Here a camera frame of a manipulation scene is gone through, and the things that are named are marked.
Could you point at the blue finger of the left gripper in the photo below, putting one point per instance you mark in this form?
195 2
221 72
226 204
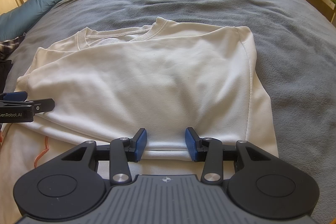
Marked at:
14 96

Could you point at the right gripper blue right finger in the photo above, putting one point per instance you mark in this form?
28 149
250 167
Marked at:
209 151

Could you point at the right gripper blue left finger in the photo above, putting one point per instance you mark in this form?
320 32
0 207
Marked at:
122 151

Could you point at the black folded garment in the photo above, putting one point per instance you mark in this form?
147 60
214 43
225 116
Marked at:
5 67

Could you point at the plaid dark garment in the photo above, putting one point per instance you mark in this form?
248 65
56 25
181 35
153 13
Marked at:
9 46

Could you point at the teal pillow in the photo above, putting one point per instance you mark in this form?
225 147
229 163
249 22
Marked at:
21 19

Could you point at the grey bed blanket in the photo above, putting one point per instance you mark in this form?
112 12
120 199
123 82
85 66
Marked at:
295 62

